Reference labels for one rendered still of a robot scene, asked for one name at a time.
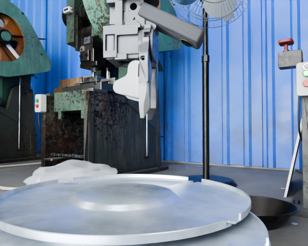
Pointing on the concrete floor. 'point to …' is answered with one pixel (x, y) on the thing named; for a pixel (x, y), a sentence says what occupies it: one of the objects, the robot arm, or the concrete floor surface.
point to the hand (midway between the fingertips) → (150, 112)
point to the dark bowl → (272, 211)
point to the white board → (293, 162)
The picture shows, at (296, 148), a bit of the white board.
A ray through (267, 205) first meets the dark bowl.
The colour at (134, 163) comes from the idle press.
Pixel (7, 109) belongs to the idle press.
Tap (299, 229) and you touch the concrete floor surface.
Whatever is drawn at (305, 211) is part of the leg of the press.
